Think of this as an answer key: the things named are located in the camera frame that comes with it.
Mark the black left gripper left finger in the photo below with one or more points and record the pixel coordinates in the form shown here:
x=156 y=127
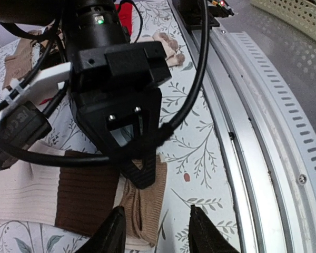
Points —
x=110 y=236

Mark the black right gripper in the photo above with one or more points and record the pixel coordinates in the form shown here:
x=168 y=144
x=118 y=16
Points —
x=112 y=87

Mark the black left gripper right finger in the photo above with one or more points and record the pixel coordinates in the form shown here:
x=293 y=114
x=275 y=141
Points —
x=203 y=236

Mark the cream brown block sock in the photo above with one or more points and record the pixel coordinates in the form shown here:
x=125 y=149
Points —
x=80 y=199

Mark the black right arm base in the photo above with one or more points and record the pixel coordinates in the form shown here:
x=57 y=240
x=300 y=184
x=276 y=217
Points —
x=190 y=13

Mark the floral patterned table mat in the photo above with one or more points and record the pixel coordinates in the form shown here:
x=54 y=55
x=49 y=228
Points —
x=196 y=173

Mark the red beige face sock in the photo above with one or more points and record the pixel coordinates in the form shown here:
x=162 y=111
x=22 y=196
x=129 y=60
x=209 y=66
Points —
x=171 y=46

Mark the tan brown cuff sock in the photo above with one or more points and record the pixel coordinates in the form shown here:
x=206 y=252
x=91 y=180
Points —
x=20 y=64

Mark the cream perforated basket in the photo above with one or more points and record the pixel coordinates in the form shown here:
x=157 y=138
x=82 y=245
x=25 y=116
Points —
x=300 y=14

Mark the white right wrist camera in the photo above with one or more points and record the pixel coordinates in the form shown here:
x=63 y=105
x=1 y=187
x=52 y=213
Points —
x=21 y=122

